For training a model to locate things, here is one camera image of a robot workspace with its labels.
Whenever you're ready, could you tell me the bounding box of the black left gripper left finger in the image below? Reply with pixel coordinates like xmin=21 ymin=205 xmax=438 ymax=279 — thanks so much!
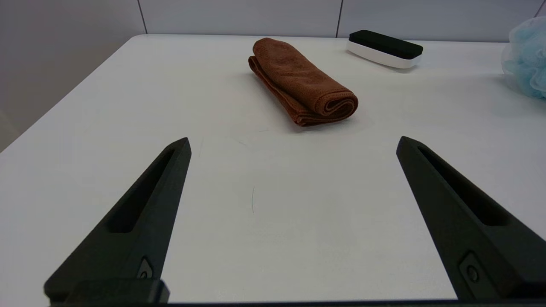
xmin=44 ymin=137 xmax=192 ymax=302

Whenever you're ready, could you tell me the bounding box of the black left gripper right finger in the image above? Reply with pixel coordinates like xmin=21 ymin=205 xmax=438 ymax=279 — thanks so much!
xmin=396 ymin=136 xmax=546 ymax=301

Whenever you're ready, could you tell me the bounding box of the blue mesh bath loofah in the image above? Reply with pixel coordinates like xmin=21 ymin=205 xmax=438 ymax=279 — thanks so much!
xmin=502 ymin=16 xmax=546 ymax=100

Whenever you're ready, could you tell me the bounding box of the black and white eraser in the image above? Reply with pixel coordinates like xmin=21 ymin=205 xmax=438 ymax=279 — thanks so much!
xmin=346 ymin=29 xmax=424 ymax=70

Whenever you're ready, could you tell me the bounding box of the brown folded towel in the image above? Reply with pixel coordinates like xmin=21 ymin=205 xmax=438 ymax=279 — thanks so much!
xmin=248 ymin=38 xmax=359 ymax=127

